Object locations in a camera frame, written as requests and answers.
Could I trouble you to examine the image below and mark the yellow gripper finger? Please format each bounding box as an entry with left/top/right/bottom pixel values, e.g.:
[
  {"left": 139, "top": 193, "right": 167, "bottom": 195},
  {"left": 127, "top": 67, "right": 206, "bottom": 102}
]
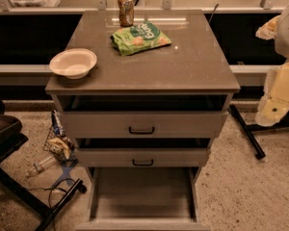
[
  {"left": 255, "top": 60, "right": 289, "bottom": 127},
  {"left": 255, "top": 15, "right": 279, "bottom": 40}
]

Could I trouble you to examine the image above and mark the green rice chip bag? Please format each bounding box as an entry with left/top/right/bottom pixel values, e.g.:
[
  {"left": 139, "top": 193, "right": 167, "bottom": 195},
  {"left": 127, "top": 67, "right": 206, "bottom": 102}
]
[{"left": 110, "top": 22, "right": 171, "bottom": 56}]

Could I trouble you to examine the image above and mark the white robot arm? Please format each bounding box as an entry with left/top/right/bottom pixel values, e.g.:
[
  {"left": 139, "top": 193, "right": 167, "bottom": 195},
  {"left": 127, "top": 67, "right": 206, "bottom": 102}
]
[{"left": 255, "top": 4, "right": 289, "bottom": 127}]

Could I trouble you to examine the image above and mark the top grey drawer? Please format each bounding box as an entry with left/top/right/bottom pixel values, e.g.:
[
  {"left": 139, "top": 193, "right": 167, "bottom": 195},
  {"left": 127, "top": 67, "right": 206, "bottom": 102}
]
[{"left": 60, "top": 112, "right": 227, "bottom": 139}]

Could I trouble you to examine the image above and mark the grey drawer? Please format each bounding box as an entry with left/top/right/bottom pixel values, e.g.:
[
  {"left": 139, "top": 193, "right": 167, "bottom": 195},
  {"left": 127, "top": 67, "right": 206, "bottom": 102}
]
[
  {"left": 75, "top": 148, "right": 209, "bottom": 167},
  {"left": 75, "top": 167, "right": 211, "bottom": 231},
  {"left": 60, "top": 112, "right": 227, "bottom": 139}
]

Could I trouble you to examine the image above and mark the grey drawer cabinet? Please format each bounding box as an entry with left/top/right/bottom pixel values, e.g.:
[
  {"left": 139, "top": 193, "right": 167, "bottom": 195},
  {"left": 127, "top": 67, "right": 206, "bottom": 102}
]
[{"left": 44, "top": 10, "right": 242, "bottom": 231}]

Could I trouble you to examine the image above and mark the bottom grey drawer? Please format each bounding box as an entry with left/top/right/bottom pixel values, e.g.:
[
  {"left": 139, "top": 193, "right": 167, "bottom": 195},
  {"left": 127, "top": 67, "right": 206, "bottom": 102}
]
[{"left": 75, "top": 167, "right": 211, "bottom": 231}]

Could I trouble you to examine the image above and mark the middle grey drawer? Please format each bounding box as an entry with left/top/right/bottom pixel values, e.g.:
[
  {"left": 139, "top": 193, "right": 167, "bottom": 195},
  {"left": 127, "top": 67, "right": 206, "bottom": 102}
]
[{"left": 75, "top": 148, "right": 209, "bottom": 167}]

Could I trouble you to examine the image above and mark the black stand leg right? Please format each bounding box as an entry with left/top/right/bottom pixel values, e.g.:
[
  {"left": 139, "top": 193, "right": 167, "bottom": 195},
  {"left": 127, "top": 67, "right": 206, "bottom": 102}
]
[{"left": 229, "top": 105, "right": 289, "bottom": 160}]

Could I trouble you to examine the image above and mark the orange soda can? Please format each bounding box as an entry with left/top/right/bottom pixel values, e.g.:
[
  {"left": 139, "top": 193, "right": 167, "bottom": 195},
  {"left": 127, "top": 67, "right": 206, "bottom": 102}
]
[{"left": 118, "top": 0, "right": 134, "bottom": 27}]

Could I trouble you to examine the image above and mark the white paper bowl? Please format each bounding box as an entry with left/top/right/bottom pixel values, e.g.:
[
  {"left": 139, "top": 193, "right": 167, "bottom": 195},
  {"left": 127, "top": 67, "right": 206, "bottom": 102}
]
[{"left": 49, "top": 48, "right": 97, "bottom": 79}]

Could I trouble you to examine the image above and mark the clear plastic bottle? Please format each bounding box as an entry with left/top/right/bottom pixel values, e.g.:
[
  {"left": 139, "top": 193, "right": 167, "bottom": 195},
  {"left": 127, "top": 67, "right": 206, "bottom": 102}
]
[{"left": 26, "top": 156, "right": 57, "bottom": 177}]

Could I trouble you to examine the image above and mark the black chair base left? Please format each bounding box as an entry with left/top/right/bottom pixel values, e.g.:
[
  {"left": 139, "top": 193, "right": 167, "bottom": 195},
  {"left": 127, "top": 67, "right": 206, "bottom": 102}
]
[{"left": 0, "top": 100, "right": 89, "bottom": 231}]

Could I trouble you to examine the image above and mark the wire basket with snacks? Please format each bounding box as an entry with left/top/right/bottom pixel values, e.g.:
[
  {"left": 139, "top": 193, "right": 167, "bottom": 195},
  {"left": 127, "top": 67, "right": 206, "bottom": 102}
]
[{"left": 46, "top": 110, "right": 76, "bottom": 162}]

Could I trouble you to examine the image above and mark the black cable on floor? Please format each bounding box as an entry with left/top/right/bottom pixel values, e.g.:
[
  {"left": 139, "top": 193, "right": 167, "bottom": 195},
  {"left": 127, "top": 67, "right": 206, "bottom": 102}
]
[{"left": 25, "top": 177, "right": 77, "bottom": 231}]

